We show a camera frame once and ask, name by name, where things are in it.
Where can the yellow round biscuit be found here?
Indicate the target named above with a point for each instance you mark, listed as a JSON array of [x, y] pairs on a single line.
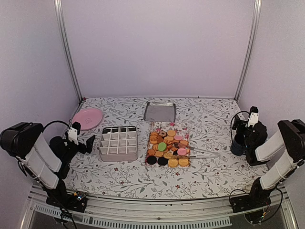
[[183, 162], [173, 163]]

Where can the pink plate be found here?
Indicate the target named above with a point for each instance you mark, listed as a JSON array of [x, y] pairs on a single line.
[[88, 118]]

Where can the chocolate sprinkle donut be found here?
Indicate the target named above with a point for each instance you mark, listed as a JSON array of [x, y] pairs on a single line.
[[163, 133]]

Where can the aluminium frame post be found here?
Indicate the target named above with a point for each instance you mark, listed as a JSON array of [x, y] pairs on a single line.
[[249, 50], [66, 48]]

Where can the pink sandwich cookie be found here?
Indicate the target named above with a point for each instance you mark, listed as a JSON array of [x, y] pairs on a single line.
[[178, 137]]

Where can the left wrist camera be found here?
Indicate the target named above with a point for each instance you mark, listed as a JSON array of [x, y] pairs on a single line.
[[73, 132]]

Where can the floral cookie tray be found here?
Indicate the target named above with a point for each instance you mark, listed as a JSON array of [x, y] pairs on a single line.
[[154, 139]]

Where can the yellow round biscuit right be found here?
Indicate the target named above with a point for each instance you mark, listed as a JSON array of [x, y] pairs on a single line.
[[183, 162]]

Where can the yellow round biscuit left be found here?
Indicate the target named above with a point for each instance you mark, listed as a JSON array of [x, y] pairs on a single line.
[[173, 163]]

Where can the right aluminium frame post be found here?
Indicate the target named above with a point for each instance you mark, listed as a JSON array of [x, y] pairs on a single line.
[[249, 50]]

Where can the green round cookie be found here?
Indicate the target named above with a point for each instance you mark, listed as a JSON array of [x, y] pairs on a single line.
[[162, 146]]

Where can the black sandwich cookie right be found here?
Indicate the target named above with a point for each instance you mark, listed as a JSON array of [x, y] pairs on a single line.
[[162, 161]]

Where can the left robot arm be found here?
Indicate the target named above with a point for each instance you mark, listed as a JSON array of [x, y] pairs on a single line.
[[46, 162]]

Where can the pink round cookie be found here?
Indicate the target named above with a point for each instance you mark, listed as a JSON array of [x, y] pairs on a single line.
[[181, 151]]

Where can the front aluminium rail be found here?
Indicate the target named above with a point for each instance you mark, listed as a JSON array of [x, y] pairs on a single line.
[[106, 212]]

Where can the dark blue mug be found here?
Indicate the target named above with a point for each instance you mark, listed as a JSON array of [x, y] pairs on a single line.
[[238, 147]]

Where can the floral tablecloth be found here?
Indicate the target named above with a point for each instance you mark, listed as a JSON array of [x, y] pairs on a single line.
[[208, 122]]

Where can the metal serving tongs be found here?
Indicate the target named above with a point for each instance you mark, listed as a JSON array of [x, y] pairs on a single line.
[[196, 152]]

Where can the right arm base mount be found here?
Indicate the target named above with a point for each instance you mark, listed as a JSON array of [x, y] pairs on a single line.
[[248, 202]]

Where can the silver metal tray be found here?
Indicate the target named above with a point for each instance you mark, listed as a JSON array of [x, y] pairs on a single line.
[[160, 112]]

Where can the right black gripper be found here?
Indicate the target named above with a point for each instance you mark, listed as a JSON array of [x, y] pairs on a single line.
[[239, 130]]

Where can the left aluminium frame post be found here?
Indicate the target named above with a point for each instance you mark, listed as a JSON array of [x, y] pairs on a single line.
[[66, 48]]

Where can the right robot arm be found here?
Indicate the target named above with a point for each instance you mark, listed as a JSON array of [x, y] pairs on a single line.
[[286, 147]]

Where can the black sandwich cookie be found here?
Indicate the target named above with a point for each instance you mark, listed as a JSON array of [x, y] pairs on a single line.
[[151, 160], [162, 161]]

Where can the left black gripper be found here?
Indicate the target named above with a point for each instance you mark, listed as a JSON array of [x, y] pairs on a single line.
[[89, 145]]

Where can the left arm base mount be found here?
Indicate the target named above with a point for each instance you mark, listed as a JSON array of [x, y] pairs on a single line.
[[67, 202]]

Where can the black sandwich cookie left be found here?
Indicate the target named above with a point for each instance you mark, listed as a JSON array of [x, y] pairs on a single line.
[[151, 160]]

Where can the pink divided cookie tin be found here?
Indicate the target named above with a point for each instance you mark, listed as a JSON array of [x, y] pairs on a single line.
[[119, 144]]

